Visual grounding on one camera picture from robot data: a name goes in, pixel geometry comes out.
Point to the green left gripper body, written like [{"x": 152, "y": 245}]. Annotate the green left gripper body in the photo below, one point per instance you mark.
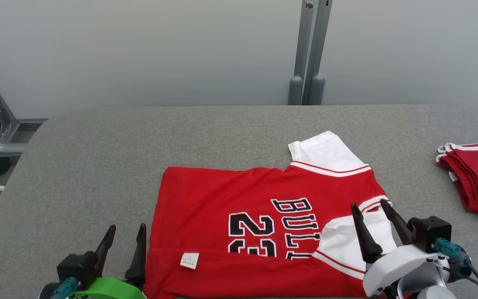
[{"x": 110, "y": 290}]

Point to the grey metal cart frame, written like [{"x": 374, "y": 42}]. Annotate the grey metal cart frame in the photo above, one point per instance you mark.
[{"x": 6, "y": 148}]

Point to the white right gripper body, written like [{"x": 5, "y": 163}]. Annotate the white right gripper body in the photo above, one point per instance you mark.
[{"x": 396, "y": 265}]

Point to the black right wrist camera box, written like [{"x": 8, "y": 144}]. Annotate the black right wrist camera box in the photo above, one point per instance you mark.
[{"x": 430, "y": 232}]

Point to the grey partition post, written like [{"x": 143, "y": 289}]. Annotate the grey partition post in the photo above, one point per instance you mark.
[
  {"x": 295, "y": 91},
  {"x": 316, "y": 91}
]

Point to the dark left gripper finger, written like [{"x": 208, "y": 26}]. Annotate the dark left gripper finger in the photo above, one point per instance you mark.
[
  {"x": 139, "y": 265},
  {"x": 104, "y": 253}
]

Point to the red Bulls basketball jersey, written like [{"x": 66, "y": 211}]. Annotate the red Bulls basketball jersey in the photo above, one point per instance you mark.
[{"x": 206, "y": 207}]

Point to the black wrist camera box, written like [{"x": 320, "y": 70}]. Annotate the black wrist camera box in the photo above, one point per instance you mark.
[
  {"x": 430, "y": 232},
  {"x": 75, "y": 268}
]

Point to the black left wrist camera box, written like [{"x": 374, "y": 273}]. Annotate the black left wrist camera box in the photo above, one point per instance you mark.
[{"x": 75, "y": 268}]

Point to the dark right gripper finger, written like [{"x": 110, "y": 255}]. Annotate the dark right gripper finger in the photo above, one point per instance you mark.
[
  {"x": 400, "y": 224},
  {"x": 367, "y": 243}
]

